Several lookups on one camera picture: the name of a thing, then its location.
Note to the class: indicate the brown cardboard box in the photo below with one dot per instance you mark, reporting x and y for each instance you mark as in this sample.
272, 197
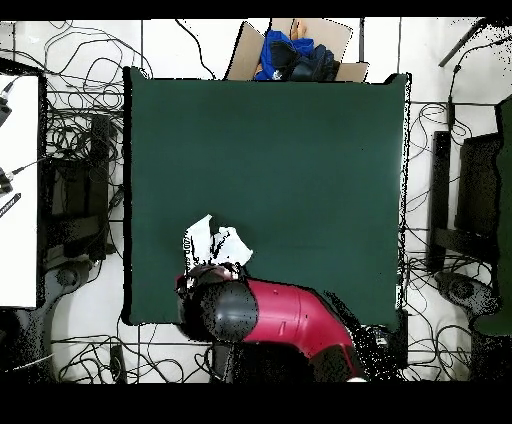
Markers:
244, 60

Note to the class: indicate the white printed t-shirt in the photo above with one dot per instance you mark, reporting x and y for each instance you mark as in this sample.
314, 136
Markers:
232, 248

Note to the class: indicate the white side table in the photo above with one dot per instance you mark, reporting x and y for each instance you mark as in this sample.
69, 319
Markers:
20, 240

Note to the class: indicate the black camera device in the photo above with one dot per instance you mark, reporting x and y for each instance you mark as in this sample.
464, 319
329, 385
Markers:
4, 184
3, 112

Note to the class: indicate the dark metal rod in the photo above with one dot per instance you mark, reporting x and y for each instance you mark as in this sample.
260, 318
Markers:
460, 44

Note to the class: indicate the black power strip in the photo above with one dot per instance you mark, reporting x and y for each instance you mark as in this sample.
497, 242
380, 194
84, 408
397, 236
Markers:
118, 362

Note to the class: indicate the grey pedestal leg with caster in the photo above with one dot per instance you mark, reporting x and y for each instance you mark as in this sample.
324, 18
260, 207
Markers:
66, 276
464, 288

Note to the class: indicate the dark navy garment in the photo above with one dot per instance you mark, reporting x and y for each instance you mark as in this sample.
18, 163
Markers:
316, 64

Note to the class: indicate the blue garment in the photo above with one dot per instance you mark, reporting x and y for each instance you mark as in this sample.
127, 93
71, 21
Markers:
276, 38

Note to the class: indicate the dark green table cloth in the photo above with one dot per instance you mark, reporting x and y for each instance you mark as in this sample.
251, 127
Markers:
240, 140

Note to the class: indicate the black label strip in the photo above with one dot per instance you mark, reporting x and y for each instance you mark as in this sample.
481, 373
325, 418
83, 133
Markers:
10, 204

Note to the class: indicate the black metal stand base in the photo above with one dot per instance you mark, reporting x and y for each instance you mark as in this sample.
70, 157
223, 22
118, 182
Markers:
98, 160
476, 180

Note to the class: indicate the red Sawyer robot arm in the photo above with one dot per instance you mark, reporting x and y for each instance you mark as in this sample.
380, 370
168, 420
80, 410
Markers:
288, 308

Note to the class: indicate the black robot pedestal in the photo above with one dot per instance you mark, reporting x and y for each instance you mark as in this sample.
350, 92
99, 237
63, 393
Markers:
224, 362

